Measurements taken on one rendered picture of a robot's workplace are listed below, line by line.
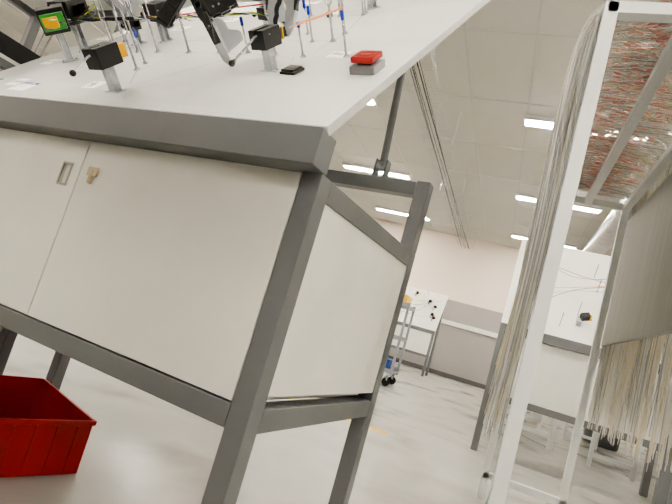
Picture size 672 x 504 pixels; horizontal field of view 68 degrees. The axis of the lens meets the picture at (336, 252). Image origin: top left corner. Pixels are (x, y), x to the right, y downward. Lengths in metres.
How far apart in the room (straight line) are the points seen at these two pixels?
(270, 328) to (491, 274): 11.42
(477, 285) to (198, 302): 11.35
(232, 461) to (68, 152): 0.78
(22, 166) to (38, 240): 0.22
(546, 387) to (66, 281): 3.08
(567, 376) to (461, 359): 8.41
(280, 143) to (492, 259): 11.46
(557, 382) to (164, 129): 3.10
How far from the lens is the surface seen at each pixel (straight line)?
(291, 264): 0.82
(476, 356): 11.97
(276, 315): 0.82
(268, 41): 1.16
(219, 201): 0.94
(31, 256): 1.27
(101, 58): 1.25
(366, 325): 1.17
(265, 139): 0.88
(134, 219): 1.06
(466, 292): 12.11
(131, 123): 1.10
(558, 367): 3.66
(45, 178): 1.32
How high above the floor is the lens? 0.58
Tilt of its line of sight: 7 degrees up
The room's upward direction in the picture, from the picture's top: 16 degrees clockwise
